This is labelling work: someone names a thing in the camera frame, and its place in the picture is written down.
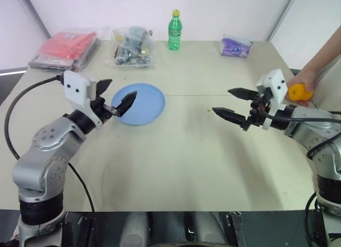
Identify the stack of red packets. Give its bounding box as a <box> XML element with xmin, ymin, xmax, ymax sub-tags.
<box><xmin>27</xmin><ymin>30</ymin><xmax>102</xmax><ymax>72</ymax></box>

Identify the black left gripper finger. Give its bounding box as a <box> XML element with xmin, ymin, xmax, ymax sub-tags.
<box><xmin>115</xmin><ymin>91</ymin><xmax>138</xmax><ymax>117</ymax></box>
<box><xmin>96</xmin><ymin>79</ymin><xmax>113</xmax><ymax>99</ymax></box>

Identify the grey rounded shape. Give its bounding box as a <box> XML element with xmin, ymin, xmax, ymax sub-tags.
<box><xmin>124</xmin><ymin>212</ymin><xmax>150</xmax><ymax>247</ymax></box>

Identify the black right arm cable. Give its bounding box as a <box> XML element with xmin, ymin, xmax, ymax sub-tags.
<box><xmin>267</xmin><ymin>115</ymin><xmax>341</xmax><ymax>247</ymax></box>

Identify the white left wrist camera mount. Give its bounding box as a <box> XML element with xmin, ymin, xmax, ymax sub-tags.
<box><xmin>63</xmin><ymin>70</ymin><xmax>103</xmax><ymax>129</ymax></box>

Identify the dark metal bracket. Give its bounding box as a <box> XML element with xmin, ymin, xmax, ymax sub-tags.
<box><xmin>225</xmin><ymin>211</ymin><xmax>249</xmax><ymax>247</ymax></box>

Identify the green bottle with yellow cap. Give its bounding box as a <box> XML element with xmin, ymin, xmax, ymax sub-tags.
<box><xmin>167</xmin><ymin>9</ymin><xmax>184</xmax><ymax>51</ymax></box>

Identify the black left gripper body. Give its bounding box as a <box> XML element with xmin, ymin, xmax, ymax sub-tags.
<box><xmin>90</xmin><ymin>96</ymin><xmax>118</xmax><ymax>124</ymax></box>

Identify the light blue round plate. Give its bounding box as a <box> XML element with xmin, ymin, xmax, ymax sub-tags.
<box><xmin>111</xmin><ymin>83</ymin><xmax>167</xmax><ymax>127</ymax></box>

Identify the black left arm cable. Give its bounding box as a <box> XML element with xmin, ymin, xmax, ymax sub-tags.
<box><xmin>3</xmin><ymin>75</ymin><xmax>95</xmax><ymax>213</ymax></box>

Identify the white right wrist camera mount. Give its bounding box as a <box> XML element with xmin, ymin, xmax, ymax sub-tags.
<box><xmin>256</xmin><ymin>68</ymin><xmax>289</xmax><ymax>131</ymax></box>

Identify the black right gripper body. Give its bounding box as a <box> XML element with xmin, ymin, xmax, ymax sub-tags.
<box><xmin>241</xmin><ymin>93</ymin><xmax>270</xmax><ymax>131</ymax></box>

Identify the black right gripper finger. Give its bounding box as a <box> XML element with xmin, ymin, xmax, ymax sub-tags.
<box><xmin>228</xmin><ymin>87</ymin><xmax>259</xmax><ymax>101</ymax></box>
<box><xmin>212</xmin><ymin>107</ymin><xmax>250</xmax><ymax>126</ymax></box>

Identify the purple tissue pack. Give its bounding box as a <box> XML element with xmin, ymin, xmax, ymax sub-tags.
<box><xmin>219</xmin><ymin>34</ymin><xmax>254</xmax><ymax>58</ymax></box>

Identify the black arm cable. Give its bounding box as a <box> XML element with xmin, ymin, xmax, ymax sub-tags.
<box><xmin>3</xmin><ymin>75</ymin><xmax>95</xmax><ymax>213</ymax></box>
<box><xmin>267</xmin><ymin>115</ymin><xmax>341</xmax><ymax>247</ymax></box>

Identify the orange fruit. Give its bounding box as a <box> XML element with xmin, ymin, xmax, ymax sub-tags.
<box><xmin>288</xmin><ymin>83</ymin><xmax>314</xmax><ymax>102</ymax></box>

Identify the clear bag of small parts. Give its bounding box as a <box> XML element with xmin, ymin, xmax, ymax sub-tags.
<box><xmin>105</xmin><ymin>26</ymin><xmax>157</xmax><ymax>69</ymax></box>

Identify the person's bare hand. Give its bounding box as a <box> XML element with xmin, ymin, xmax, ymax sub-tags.
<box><xmin>286</xmin><ymin>69</ymin><xmax>318</xmax><ymax>108</ymax></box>

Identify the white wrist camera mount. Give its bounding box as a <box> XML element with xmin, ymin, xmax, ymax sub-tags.
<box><xmin>63</xmin><ymin>70</ymin><xmax>103</xmax><ymax>129</ymax></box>
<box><xmin>256</xmin><ymin>68</ymin><xmax>289</xmax><ymax>131</ymax></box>

